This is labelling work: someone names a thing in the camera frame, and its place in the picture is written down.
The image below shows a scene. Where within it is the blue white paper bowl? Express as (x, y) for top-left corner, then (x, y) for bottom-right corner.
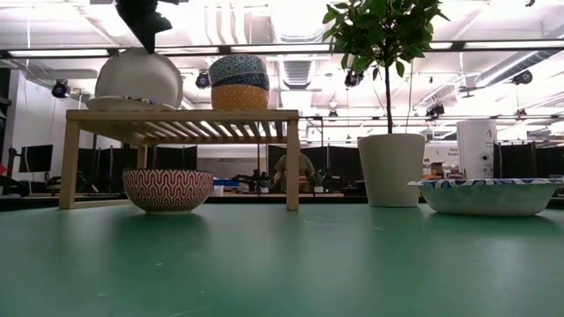
(407, 177), (564, 217)
(85, 95), (180, 112)
(94, 47), (184, 109)

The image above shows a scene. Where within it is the orange-inside blue patterned bowl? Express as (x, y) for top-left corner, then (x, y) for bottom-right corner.
(208, 54), (270, 87)

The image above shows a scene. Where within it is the blue-inside orange ceramic bowl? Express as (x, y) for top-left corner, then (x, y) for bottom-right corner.
(210, 84), (270, 111)

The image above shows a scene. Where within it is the slatted wooden shelf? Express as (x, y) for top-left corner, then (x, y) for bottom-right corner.
(58, 108), (301, 211)

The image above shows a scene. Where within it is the black computer monitor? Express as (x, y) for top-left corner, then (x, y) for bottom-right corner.
(18, 144), (54, 173)

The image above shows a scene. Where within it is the person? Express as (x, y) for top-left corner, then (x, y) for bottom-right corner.
(272, 151), (316, 195)

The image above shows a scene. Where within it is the small background potted plant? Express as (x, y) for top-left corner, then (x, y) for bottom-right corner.
(309, 169), (330, 195)

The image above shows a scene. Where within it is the green leafy plant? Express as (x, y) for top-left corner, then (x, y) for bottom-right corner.
(321, 0), (451, 136)

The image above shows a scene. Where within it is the green table mat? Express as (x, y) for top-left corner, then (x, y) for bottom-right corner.
(0, 203), (564, 317)

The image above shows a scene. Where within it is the white plant pot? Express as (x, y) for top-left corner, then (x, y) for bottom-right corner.
(357, 132), (427, 208)

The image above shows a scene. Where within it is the white cylindrical appliance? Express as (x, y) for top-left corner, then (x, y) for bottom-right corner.
(456, 119), (498, 180)

